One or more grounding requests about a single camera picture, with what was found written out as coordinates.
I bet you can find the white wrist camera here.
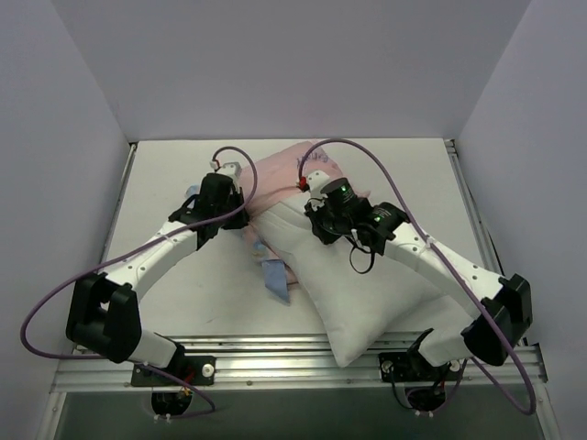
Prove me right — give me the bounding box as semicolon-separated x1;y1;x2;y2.
297;170;330;198
209;159;242;181

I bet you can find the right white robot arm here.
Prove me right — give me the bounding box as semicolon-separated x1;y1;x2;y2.
298;171;533;379

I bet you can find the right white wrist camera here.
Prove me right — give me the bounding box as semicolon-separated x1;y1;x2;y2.
297;170;330;198

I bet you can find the white pillow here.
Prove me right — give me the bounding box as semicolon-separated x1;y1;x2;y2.
250;190;449;369

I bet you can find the blue and pink printed pillowcase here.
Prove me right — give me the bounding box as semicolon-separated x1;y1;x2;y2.
242;141;343;303

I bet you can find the right aluminium side rail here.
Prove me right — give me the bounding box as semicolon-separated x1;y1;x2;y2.
438;138;513;278

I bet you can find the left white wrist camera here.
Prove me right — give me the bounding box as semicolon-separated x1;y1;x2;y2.
209;159;242;181

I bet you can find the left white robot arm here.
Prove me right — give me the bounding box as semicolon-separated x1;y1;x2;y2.
66;163;249;384

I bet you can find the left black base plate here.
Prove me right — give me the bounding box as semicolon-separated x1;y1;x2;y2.
130;355;216;388

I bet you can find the aluminium front rail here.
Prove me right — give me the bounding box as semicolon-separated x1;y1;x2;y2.
50;332;549;393

